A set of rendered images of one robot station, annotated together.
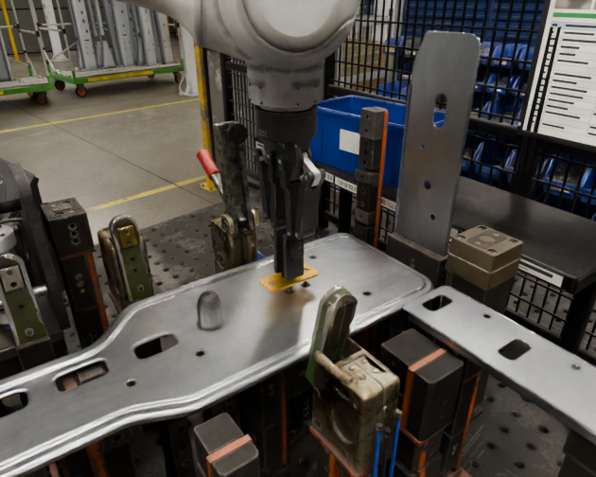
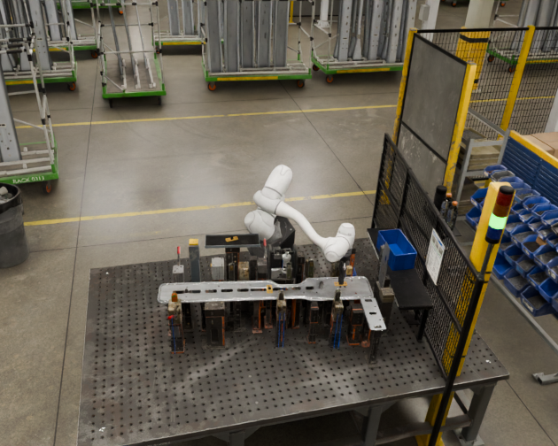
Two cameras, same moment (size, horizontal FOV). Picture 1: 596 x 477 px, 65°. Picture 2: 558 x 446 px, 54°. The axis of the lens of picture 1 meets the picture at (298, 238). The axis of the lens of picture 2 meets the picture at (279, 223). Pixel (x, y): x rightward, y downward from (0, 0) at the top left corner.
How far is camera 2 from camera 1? 2.96 m
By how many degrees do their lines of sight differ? 26
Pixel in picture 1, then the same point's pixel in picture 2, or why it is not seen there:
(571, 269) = (401, 304)
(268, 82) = not seen: hidden behind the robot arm
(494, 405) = (392, 336)
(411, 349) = (356, 306)
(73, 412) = (294, 293)
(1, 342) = (282, 276)
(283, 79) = not seen: hidden behind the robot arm
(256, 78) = not seen: hidden behind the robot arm
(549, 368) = (375, 318)
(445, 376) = (357, 312)
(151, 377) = (306, 293)
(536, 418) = (400, 343)
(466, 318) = (370, 305)
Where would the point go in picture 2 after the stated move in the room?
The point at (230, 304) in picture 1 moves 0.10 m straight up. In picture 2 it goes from (327, 285) to (328, 272)
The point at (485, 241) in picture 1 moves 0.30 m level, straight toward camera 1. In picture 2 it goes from (385, 291) to (350, 309)
